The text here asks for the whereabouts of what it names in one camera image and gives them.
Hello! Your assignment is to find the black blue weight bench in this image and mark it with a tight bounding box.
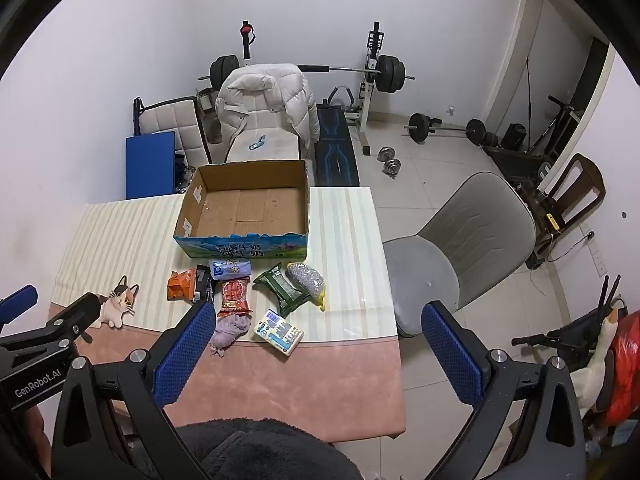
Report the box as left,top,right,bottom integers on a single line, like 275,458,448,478
314,86,362,188

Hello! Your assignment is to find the yellow sponge pack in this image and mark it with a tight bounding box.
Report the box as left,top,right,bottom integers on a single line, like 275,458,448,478
251,308,305,357

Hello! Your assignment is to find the silver and yellow soft pouch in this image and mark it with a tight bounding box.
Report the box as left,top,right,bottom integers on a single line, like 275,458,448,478
285,261,328,311

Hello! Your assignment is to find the blue board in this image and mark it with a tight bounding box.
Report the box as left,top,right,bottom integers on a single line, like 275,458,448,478
125,131,177,201

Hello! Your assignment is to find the green packet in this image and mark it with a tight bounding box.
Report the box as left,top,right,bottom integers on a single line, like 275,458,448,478
252,266,301,318

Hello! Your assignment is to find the orange snack packet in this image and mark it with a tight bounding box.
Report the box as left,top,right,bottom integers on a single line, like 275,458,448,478
166,268,198,302

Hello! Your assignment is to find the black foil packet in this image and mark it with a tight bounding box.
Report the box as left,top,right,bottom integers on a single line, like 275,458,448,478
194,264,215,306

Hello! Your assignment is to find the cardboard box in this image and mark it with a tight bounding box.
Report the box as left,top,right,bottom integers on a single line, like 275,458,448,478
173,160,311,259

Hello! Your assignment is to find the brown wooden chair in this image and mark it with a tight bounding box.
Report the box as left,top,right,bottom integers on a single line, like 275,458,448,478
537,153,606,241

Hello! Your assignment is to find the white upholstered chair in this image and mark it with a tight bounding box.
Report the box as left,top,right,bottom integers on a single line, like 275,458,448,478
132,96,211,166
225,79,304,164

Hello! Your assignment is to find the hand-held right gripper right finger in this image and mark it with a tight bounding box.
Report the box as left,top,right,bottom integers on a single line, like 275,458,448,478
421,300,587,480

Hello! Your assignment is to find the purple cloth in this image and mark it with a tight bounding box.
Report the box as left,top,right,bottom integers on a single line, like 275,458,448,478
209,312,251,358

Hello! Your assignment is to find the red floral packet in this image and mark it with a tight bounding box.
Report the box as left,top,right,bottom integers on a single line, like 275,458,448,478
216,276,253,317

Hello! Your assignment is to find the chrome dumbbell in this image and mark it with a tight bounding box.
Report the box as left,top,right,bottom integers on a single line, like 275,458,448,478
377,147,403,179

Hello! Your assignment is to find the white door frame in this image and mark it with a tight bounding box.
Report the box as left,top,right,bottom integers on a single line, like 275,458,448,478
482,0,618,241

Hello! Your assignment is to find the white goose plush toy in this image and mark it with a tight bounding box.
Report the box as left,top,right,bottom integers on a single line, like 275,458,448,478
570,307,631,416

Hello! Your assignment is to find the white barbell rack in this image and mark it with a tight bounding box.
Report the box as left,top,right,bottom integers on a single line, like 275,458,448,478
239,20,386,156

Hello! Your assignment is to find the black scooter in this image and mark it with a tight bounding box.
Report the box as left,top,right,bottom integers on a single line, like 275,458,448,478
511,275,626,376

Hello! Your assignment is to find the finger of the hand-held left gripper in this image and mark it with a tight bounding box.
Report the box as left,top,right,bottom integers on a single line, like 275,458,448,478
0,285,48,348
45,292,107,347

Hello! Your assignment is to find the white puffer jacket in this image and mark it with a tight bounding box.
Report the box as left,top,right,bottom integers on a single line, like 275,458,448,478
215,63,321,153

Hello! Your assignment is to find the long barbell with black plates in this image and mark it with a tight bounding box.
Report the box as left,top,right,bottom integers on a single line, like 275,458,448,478
198,55,416,93

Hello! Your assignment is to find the short barbell with black plates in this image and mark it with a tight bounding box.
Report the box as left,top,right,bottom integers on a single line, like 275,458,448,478
404,112,486,146

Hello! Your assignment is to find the person's left forearm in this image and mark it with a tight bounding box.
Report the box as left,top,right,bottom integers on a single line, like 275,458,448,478
20,405,53,480

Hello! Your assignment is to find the blue cartoon tissue pack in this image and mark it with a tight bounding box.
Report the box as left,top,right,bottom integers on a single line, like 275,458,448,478
208,259,252,281

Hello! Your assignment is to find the grey office chair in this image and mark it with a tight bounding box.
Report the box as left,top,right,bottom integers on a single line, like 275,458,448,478
382,171,537,338

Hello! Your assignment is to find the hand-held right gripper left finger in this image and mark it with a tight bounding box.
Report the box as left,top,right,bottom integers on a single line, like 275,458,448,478
51,300,217,480

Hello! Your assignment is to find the red bag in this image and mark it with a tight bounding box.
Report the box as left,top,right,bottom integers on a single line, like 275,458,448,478
597,310,640,428

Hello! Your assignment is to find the black exercise machine frame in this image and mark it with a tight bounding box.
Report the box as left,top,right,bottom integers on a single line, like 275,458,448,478
527,94,583,166

